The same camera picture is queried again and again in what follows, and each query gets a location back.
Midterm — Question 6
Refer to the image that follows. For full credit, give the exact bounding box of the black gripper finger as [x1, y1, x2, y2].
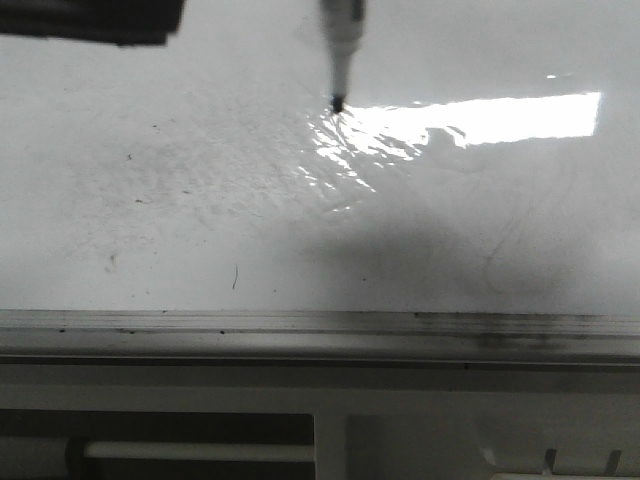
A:
[1, 0, 185, 46]

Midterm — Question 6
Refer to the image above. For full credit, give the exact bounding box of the white whiteboard marker pen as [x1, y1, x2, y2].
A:
[319, 0, 366, 114]

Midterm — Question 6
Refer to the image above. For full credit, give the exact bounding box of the white whiteboard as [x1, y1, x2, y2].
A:
[1, 1, 639, 315]

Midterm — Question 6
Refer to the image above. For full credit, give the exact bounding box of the white horizontal rod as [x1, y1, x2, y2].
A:
[83, 441, 315, 463]

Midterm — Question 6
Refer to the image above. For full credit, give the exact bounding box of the aluminium whiteboard frame rail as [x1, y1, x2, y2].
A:
[1, 310, 639, 366]

